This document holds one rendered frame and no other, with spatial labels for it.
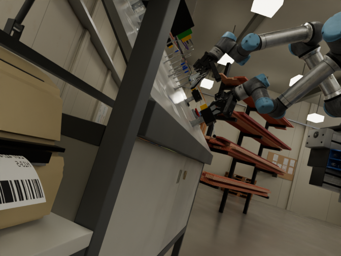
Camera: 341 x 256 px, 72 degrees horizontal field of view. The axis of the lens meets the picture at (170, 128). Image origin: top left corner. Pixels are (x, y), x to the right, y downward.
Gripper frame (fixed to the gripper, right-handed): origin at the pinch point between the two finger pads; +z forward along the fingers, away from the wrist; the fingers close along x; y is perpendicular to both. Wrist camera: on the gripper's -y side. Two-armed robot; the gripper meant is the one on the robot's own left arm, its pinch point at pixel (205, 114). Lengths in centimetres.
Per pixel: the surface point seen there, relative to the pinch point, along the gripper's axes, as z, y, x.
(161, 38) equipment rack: -32, -64, 65
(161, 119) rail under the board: -22, -65, 54
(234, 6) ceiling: -5, 598, -177
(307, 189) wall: 109, 510, -1054
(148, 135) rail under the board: -21, -70, 55
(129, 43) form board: -23, -56, 66
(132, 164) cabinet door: -12, -70, 51
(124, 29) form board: -23, -53, 68
